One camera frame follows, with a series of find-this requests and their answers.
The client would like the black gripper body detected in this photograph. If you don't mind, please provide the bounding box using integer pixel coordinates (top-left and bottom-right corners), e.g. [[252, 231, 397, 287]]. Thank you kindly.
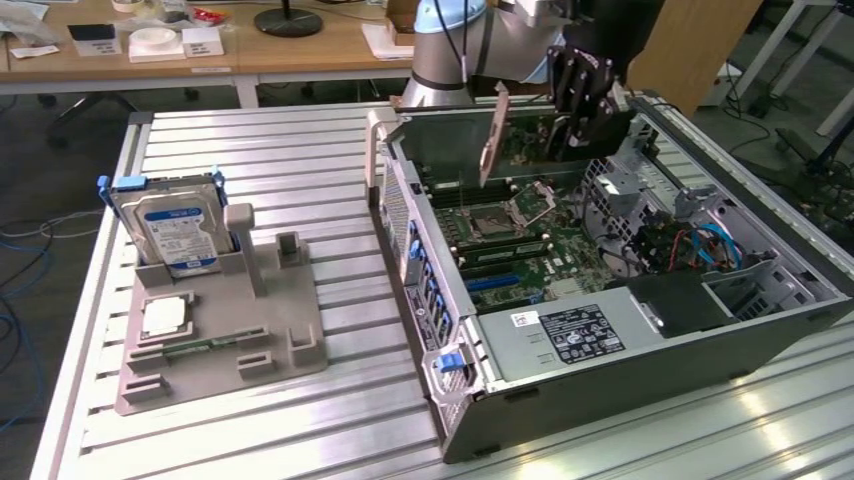
[[563, 0, 667, 77]]

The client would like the graphics card with metal bracket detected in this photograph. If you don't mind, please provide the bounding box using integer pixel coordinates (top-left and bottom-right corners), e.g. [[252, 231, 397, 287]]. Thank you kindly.
[[477, 81, 637, 190]]

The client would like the wooden cabinet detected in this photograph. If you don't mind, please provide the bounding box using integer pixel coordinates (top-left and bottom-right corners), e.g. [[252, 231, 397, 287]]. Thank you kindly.
[[603, 0, 766, 116]]

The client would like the metal drive cage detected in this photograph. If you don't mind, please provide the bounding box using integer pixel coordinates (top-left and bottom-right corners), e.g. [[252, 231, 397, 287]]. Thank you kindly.
[[579, 144, 675, 241]]

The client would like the metal socket cover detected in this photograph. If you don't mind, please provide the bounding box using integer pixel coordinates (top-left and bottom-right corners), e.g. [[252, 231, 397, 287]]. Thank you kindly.
[[507, 182, 559, 217]]

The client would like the white paper stack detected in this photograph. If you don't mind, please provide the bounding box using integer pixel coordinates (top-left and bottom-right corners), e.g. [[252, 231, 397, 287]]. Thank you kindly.
[[362, 22, 419, 61]]

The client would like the brown cardboard box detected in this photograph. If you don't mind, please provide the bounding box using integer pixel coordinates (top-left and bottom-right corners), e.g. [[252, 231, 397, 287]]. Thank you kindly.
[[386, 0, 423, 34]]

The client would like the CPU socket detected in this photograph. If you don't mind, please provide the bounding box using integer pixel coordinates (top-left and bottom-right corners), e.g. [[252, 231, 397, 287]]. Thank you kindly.
[[466, 204, 519, 239]]

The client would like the green motherboard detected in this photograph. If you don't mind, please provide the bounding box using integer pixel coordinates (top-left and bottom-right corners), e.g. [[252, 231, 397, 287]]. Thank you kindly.
[[426, 174, 642, 309]]

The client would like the wooden desk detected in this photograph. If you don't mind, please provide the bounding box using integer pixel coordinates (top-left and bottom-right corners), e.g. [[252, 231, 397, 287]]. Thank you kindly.
[[0, 0, 602, 109]]

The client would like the blue expansion slot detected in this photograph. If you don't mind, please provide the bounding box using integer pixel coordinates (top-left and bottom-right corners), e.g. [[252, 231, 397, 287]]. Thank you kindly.
[[465, 272, 526, 294]]

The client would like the black round lamp base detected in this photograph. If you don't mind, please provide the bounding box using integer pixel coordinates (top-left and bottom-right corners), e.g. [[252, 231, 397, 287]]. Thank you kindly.
[[252, 0, 326, 38]]

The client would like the grey power supply unit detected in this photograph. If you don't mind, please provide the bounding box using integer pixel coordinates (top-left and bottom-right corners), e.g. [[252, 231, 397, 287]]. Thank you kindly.
[[477, 287, 669, 384]]

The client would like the plain white box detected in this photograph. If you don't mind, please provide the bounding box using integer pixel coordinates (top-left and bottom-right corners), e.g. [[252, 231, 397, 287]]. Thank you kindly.
[[180, 26, 224, 59]]

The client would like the white box with round dish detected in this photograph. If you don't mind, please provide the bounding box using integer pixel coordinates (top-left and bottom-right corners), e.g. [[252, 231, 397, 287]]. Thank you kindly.
[[128, 27, 187, 64]]

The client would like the open dark grey PC case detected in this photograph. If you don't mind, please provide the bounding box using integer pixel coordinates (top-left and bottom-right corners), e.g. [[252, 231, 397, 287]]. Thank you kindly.
[[364, 89, 854, 465]]

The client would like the hard disk in blue caddy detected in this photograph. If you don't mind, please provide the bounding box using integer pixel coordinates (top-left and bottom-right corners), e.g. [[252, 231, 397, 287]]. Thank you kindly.
[[96, 164, 232, 279]]

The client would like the grey parts rack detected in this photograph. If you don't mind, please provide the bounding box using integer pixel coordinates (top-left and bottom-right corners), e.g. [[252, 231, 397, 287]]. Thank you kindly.
[[114, 202, 330, 417]]

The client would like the white box with black lid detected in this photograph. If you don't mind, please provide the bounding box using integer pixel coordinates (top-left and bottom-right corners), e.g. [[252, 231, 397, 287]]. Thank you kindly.
[[66, 23, 126, 57]]

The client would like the black office chair base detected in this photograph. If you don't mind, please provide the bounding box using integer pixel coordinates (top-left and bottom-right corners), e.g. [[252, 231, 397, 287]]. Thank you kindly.
[[36, 87, 202, 149]]

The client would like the green RAM stick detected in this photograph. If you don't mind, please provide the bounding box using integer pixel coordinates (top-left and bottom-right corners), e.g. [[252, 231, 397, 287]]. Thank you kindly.
[[159, 335, 242, 357]]

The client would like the silver CPU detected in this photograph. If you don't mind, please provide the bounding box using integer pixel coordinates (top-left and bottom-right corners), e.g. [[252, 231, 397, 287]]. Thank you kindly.
[[142, 297, 190, 337]]

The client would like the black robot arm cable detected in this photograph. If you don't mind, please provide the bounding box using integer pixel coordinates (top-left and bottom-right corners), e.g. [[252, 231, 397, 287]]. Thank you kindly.
[[431, 0, 470, 84]]

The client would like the orange wire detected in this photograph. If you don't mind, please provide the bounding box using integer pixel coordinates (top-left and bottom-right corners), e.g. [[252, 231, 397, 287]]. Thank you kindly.
[[666, 227, 689, 271]]

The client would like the white table frame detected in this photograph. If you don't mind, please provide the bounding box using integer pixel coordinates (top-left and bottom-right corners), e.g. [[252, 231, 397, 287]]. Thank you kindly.
[[730, 0, 854, 137]]

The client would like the blue wire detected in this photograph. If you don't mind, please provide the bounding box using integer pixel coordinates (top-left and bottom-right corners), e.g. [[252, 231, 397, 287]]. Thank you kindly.
[[693, 222, 746, 274]]

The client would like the white floor cable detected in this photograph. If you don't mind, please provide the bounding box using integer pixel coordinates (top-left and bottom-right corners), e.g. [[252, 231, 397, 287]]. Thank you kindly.
[[0, 209, 108, 239]]

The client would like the blue floor cable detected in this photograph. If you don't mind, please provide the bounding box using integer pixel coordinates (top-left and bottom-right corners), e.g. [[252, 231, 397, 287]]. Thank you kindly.
[[0, 239, 55, 431]]

